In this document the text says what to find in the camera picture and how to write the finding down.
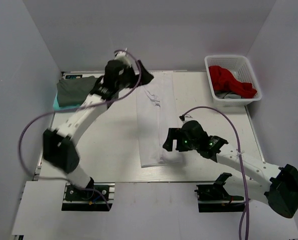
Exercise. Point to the blue sticker label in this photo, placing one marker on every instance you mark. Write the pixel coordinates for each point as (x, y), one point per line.
(74, 76)

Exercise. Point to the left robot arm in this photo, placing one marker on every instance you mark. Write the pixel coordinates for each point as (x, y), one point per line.
(59, 145)

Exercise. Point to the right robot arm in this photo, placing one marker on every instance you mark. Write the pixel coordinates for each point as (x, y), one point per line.
(267, 183)

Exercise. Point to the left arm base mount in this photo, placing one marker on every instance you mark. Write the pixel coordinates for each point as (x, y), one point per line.
(86, 201)

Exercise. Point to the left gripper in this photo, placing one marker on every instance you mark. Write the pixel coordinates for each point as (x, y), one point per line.
(145, 77)

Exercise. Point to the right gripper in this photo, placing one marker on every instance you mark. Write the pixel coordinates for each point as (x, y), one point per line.
(175, 134)

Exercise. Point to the teal folded t-shirt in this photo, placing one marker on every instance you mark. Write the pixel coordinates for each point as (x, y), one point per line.
(57, 107)

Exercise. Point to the white t-shirt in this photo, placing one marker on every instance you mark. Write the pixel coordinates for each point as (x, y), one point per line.
(156, 114)

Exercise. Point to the grey folded t-shirt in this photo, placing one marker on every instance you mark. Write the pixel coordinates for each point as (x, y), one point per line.
(73, 92)

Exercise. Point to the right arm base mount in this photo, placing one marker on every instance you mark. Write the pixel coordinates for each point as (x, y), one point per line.
(214, 198)

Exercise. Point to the white plastic basket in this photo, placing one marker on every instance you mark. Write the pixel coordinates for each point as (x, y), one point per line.
(241, 69)

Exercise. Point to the red t-shirt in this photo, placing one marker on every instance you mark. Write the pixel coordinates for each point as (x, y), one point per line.
(224, 81)

